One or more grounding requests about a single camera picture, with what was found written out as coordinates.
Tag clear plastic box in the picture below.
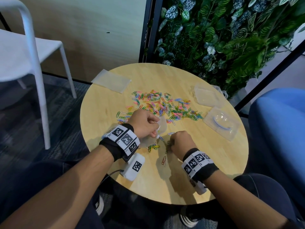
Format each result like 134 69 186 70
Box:
191 83 229 109

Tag blue armchair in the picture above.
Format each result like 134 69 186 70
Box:
247 88 305 208

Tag person's dark trousers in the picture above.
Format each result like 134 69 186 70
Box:
0 159 305 229

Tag person's left hand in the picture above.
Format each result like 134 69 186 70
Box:
126 109 160 139

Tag pile of coloured paper clips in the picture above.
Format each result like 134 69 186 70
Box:
116 90 203 166

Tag person's right shoe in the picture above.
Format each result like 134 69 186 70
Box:
179 206 200 228

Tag clear plastic lid blue band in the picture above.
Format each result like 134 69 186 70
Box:
203 106 241 142

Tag black left wristband with markers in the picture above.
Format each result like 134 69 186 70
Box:
99 123 140 163

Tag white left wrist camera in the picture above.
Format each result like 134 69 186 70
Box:
120 153 146 182

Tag round wooden table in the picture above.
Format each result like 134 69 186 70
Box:
80 63 249 205

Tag green plant wall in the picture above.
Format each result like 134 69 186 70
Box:
155 0 305 98

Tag person's left shoe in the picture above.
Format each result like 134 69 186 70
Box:
95 194 105 216

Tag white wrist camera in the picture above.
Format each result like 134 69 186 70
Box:
120 153 146 182
189 178 207 195

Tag person's right forearm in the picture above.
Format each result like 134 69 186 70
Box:
204 170 290 229

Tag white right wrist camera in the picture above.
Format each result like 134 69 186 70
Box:
189 178 207 195

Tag black left camera cable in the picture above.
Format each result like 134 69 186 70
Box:
100 170 124 186

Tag person's right hand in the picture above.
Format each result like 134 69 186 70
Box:
166 130 198 160

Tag black wristband with markers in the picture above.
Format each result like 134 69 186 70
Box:
99 123 140 163
181 148 220 184

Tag person's shoe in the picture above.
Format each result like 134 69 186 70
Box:
95 194 105 216
179 206 200 228

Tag black right wristband with markers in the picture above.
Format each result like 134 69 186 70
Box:
181 148 220 184

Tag person's left forearm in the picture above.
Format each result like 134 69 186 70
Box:
0 145 115 229

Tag white chair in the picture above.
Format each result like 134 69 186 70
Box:
0 0 77 150

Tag stack of plastic bags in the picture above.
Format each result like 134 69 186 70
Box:
91 69 132 94

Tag translucent plastic bag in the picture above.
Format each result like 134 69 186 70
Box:
138 116 168 149

